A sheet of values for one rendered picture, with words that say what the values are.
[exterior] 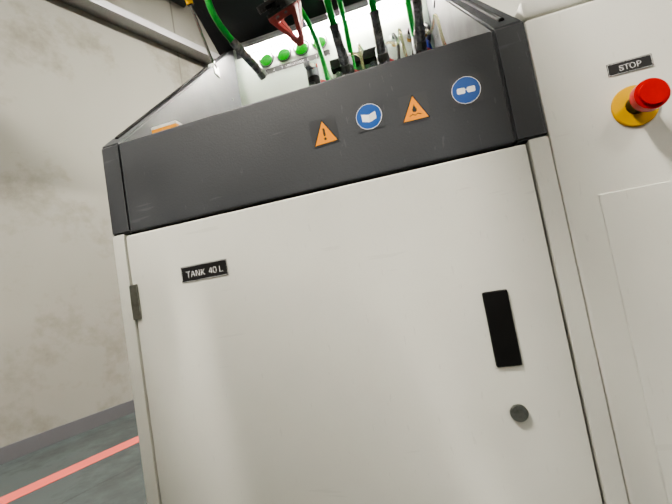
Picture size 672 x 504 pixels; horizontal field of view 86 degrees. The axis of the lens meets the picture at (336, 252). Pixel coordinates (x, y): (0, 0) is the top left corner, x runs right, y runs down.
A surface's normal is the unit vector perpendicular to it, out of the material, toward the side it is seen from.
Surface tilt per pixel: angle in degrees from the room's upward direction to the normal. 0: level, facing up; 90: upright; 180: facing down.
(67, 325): 90
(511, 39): 90
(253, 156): 90
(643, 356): 90
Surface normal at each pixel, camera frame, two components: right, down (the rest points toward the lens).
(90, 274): 0.80, -0.18
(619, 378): -0.23, -0.03
